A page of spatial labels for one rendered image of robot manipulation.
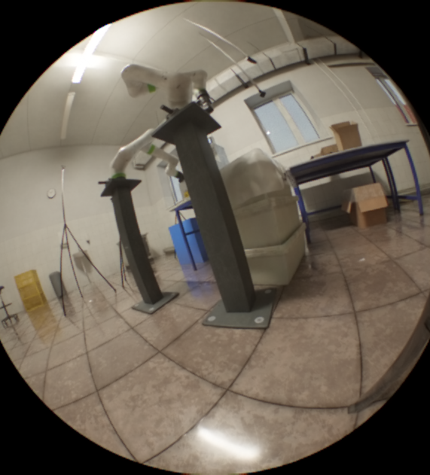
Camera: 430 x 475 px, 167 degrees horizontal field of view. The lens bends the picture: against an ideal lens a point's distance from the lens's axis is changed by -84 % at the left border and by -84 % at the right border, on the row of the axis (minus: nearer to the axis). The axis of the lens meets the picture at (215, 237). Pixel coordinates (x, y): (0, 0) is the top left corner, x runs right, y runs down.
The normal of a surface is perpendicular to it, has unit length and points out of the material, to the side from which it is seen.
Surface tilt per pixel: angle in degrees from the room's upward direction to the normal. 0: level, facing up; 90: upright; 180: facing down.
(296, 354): 0
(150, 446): 0
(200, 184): 90
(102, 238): 90
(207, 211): 90
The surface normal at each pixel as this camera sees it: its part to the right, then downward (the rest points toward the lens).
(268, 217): -0.65, 0.36
